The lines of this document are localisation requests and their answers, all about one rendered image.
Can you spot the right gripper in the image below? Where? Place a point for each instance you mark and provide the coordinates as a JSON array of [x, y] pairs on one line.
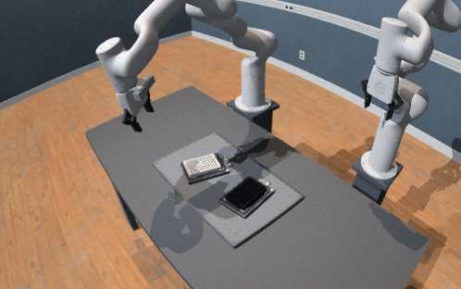
[[126, 100]]

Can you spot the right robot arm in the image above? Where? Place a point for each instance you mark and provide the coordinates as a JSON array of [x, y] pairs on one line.
[[119, 63]]

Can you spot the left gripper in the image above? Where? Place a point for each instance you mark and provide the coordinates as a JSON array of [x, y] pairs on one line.
[[383, 86]]

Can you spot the black rectangular plate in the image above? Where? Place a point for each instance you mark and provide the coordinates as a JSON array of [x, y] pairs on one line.
[[246, 191]]

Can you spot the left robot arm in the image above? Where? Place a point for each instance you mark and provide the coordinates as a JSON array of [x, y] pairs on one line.
[[394, 47]]

